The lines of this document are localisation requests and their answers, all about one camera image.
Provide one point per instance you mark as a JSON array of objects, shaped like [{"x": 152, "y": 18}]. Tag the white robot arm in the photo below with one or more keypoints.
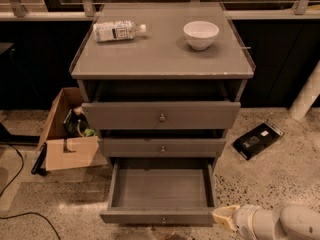
[{"x": 293, "y": 222}]

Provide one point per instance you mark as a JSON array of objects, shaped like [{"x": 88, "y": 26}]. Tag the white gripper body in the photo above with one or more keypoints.
[{"x": 240, "y": 216}]

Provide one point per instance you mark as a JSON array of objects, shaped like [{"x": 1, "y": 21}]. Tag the green items in box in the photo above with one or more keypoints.
[{"x": 76, "y": 124}]

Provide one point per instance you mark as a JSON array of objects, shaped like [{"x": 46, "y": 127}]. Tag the grey bottom drawer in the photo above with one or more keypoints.
[{"x": 163, "y": 191}]

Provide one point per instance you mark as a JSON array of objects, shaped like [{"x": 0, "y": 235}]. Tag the grey top drawer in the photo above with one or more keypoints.
[{"x": 161, "y": 115}]

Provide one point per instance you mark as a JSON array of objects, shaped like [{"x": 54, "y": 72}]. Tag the white cylindrical post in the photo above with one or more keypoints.
[{"x": 307, "y": 96}]

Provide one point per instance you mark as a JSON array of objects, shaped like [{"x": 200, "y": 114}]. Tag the brown cardboard box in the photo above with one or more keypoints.
[{"x": 63, "y": 150}]

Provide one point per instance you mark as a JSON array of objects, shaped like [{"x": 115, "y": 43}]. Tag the grey drawer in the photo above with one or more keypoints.
[
  {"x": 161, "y": 148},
  {"x": 163, "y": 191},
  {"x": 161, "y": 115}
]

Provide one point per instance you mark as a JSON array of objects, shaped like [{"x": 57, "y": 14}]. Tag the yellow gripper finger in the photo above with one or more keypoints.
[{"x": 223, "y": 216}]

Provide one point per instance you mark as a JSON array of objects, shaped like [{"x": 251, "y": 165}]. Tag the black flat device on floor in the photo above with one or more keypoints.
[{"x": 257, "y": 139}]

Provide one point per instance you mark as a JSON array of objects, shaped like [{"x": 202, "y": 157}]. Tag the white ceramic bowl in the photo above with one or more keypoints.
[{"x": 200, "y": 35}]

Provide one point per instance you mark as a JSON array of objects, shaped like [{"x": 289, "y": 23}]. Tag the grey wooden drawer cabinet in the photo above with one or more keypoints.
[{"x": 159, "y": 65}]

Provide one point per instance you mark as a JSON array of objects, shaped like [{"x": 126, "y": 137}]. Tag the grey middle drawer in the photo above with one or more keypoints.
[{"x": 161, "y": 148}]

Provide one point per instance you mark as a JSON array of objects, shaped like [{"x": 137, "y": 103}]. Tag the plastic water bottle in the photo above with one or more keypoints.
[{"x": 117, "y": 30}]

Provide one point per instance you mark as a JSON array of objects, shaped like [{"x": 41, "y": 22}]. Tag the black tool beside box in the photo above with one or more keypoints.
[{"x": 37, "y": 168}]

